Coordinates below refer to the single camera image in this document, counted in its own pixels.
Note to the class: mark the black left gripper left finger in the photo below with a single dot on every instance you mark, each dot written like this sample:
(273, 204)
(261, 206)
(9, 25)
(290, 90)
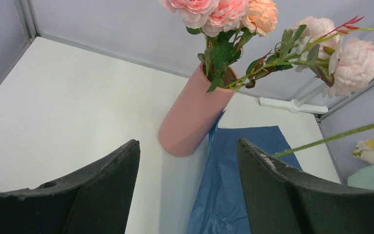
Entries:
(95, 199)

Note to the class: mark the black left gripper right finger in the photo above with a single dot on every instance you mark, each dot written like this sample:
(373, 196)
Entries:
(281, 199)

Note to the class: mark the blue flower wrapping paper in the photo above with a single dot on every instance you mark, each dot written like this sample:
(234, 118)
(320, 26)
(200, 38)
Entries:
(219, 207)

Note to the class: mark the pink cylindrical vase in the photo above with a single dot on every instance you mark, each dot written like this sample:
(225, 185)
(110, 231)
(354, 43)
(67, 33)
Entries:
(192, 115)

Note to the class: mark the pink artificial flower bunch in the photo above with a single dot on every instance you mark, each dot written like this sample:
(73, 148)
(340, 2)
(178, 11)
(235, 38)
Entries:
(344, 66)

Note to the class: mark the single pink flower stem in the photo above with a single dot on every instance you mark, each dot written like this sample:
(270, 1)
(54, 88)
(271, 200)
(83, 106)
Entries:
(223, 23)

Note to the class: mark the white clothes rack stand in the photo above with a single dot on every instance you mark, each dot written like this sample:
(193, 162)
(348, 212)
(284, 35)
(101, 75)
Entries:
(297, 105)

